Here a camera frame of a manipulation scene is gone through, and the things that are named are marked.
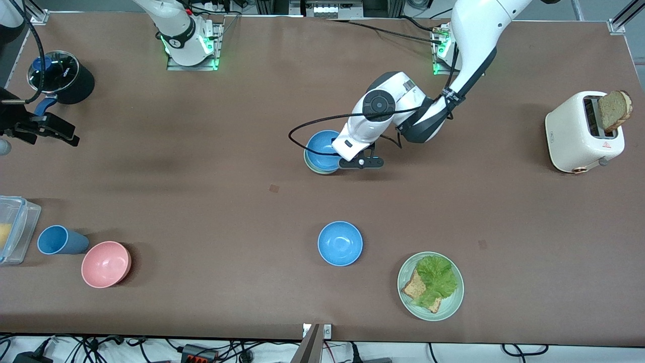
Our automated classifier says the white power strip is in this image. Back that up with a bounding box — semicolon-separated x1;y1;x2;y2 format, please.
302;0;364;20

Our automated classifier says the pink bowl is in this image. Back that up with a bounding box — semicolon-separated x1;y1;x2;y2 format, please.
81;241;132;289

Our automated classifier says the green lettuce leaf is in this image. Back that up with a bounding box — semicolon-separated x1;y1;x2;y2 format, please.
416;256;458;308

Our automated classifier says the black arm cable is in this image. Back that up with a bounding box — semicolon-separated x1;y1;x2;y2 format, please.
8;0;47;105
288;45;460;153

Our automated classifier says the black orange connector box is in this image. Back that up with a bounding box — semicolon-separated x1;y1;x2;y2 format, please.
181;344;218;363

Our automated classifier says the grey camera pole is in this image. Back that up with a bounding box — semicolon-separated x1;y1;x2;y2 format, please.
291;324;323;363

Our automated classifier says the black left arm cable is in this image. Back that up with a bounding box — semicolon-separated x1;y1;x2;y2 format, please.
288;45;460;153

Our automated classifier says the light green plate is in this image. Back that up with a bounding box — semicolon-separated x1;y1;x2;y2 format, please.
397;251;465;322

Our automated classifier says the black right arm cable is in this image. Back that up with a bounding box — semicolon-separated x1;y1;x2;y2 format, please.
8;0;47;105

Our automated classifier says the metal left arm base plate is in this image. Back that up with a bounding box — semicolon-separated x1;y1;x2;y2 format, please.
432;25;487;76

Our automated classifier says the black pot with blue handle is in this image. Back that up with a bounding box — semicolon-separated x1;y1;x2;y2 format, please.
26;50;95;117

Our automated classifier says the long black table cable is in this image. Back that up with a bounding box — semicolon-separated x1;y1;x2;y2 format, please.
327;18;444;46

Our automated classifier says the short black table cable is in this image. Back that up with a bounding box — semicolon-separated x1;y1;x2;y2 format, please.
400;16;441;33

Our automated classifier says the light green bowl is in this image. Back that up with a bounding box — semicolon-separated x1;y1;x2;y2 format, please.
304;151;343;175

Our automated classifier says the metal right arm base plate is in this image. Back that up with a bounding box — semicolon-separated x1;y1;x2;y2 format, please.
166;23;223;71

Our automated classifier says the black power adapter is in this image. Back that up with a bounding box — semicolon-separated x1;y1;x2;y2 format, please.
13;351;53;363

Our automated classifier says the blue cup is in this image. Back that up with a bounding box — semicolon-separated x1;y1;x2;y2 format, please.
37;225;90;256

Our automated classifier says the blue bowl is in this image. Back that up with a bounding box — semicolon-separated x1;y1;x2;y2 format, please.
317;221;363;267
305;130;348;171

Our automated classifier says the whole grain bread slice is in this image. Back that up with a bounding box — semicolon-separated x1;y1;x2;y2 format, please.
598;90;633;135

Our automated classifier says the glass pot lid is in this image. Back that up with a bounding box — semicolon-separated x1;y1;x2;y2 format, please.
27;50;80;96

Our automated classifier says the aluminium frame profile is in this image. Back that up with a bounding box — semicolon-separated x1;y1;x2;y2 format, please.
607;0;645;35

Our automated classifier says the brown toast slice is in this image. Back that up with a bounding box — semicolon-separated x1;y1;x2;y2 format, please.
402;269;443;314

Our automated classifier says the clear plastic container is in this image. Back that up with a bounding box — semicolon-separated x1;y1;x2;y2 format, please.
0;196;42;266

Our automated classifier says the cream white toaster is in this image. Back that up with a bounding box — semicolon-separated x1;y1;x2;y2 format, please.
545;91;626;174

